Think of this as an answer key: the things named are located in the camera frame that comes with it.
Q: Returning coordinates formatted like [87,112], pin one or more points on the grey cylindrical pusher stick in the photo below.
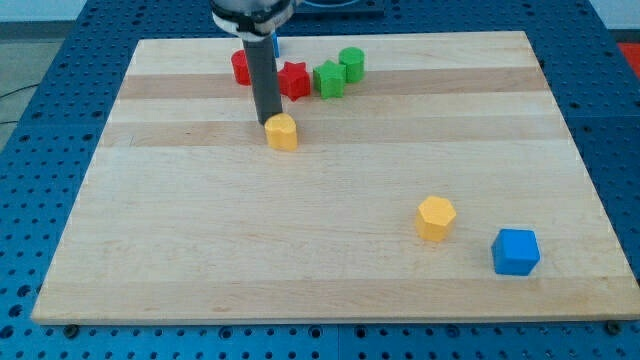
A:
[263,74]

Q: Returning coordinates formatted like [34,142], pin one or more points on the wooden board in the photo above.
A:
[185,216]

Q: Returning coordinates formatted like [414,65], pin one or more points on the red cylinder block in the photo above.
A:
[240,68]

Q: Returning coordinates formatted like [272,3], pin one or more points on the blue cube block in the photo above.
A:
[515,252]

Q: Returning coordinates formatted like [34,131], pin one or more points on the green star block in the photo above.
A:
[329,79]

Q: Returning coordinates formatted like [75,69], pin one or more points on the green cylinder block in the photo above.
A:
[353,58]

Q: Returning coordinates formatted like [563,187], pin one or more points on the yellow heart block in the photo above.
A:
[281,132]

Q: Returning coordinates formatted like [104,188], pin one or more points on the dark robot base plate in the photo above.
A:
[340,7]

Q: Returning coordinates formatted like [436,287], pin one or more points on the blue triangle block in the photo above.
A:
[275,44]

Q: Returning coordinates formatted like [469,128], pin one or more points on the yellow hexagon block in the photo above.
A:
[435,217]

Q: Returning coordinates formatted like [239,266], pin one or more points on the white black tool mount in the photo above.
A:
[251,20]

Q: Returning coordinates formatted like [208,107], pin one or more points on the red star block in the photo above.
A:
[294,80]

